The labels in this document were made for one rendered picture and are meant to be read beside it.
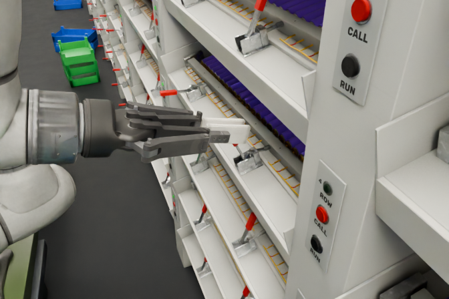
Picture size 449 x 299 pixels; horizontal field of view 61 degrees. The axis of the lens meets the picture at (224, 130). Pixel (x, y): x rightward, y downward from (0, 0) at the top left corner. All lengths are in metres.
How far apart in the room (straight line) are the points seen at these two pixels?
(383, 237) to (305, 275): 0.13
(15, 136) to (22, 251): 0.87
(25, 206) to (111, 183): 0.77
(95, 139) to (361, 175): 0.30
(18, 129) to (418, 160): 0.39
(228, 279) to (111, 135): 0.58
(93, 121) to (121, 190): 1.32
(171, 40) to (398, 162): 0.71
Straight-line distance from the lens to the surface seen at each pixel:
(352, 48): 0.31
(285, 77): 0.45
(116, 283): 1.45
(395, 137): 0.30
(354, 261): 0.39
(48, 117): 0.47
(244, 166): 0.61
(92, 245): 1.59
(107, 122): 0.48
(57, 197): 1.16
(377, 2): 0.29
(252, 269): 0.74
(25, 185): 1.10
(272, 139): 0.63
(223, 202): 0.85
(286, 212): 0.55
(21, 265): 1.27
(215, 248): 1.03
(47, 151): 0.48
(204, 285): 1.21
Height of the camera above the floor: 1.14
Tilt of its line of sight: 33 degrees down
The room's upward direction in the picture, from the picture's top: straight up
